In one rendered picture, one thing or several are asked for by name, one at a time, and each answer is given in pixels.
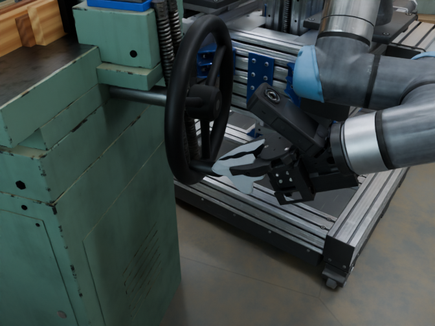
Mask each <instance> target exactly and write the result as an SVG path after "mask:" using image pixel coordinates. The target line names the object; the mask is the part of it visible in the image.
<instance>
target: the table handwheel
mask: <svg viewBox="0 0 435 326"><path fill-rule="evenodd" d="M209 33H212V34H213V36H214V38H215V40H216V45H217V48H216V52H215V54H214V59H213V61H212V65H211V68H210V70H209V73H208V76H207V79H206V82H205V84H204V85H200V84H194V85H193V86H192V87H191V88H190V89H189V90H188V84H189V80H190V75H191V72H192V67H193V65H194V61H195V58H196V56H197V53H198V51H199V48H200V46H201V44H202V43H203V41H204V39H205V38H206V37H207V35H208V34H209ZM218 72H219V88H218V87H215V83H216V79H217V76H218ZM233 79H234V58H233V49H232V42H231V38H230V34H229V30H228V28H227V26H226V24H225V23H224V22H223V20H222V19H221V18H220V17H218V16H216V15H213V14H207V15H203V16H201V17H200V18H198V19H197V20H195V21H194V23H193V24H192V25H191V26H190V28H189V29H188V30H187V32H186V34H185V35H184V38H183V40H182V42H181V44H180V46H179V49H178V51H177V54H176V57H175V60H174V63H173V67H172V71H171V74H170V80H169V84H168V87H166V86H161V85H154V86H153V87H152V88H151V89H150V90H149V91H143V90H138V89H130V88H125V87H117V86H113V85H110V87H109V93H110V95H111V97H112V98H114V99H118V100H126V101H131V102H138V103H145V104H150V105H157V106H161V107H165V113H164V142H165V149H166V156H167V159H168V163H169V166H170V169H171V171H172V173H173V175H174V177H175V178H176V179H177V180H178V181H179V182H181V183H183V184H186V185H193V184H197V183H198V182H200V181H201V180H203V179H204V178H205V176H206V175H205V174H202V173H199V172H197V171H194V170H191V169H190V168H189V166H188V164H187V161H186V157H185V153H184V141H183V122H184V110H185V111H186V113H187V114H188V116H189V117H190V118H193V119H198V120H200V127H201V149H202V156H201V158H200V160H210V161H215V160H216V158H217V155H218V153H219V150H220V147H221V144H222V141H223V138H224V135H225V131H226V128H227V122H228V119H229V113H230V105H231V100H232V89H233ZM213 121H214V123H213V126H212V130H211V133H210V122H213Z"/></svg>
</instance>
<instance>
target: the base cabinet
mask: <svg viewBox="0 0 435 326"><path fill-rule="evenodd" d="M164 113H165V107H161V106H157V105H149V106H148V107H147V108H146V109H145V110H144V111H143V112H142V113H141V114H140V115H139V116H138V117H137V118H136V119H135V120H134V121H133V122H132V123H131V124H130V125H129V126H128V127H127V128H126V130H125V131H124V132H123V133H122V134H121V135H120V136H119V137H118V138H117V139H116V140H115V141H114V142H113V143H112V144H111V145H110V146H109V147H108V148H107V149H106V150H105V151H104V152H103V153H102V154H101V155H100V156H99V157H98V158H97V159H96V160H95V161H94V162H93V163H92V164H91V165H90V166H89V167H88V168H87V169H86V170H85V171H84V172H83V173H82V174H81V175H80V176H79V177H78V178H77V179H76V180H75V182H74V183H73V184H72V185H71V186H70V187H69V188H68V189H67V190H66V191H65V192H64V193H63V194H62V195H61V196H60V197H59V198H58V199H57V200H56V201H55V202H54V203H52V204H50V203H47V202H42V201H37V200H34V199H29V198H26V197H22V196H19V195H14V194H11V193H5V192H2V191H0V326H159V325H160V323H161V321H162V318H163V316H164V314H165V312H166V310H167V308H168V306H169V304H170V302H171V300H172V298H173V296H174V294H175V292H176V290H177V288H178V286H179V284H180V282H181V265H180V256H179V240H178V231H177V216H176V207H175V191H174V182H173V173H172V171H171V169H170V166H169V163H168V159H167V156H166V149H165V142H164Z"/></svg>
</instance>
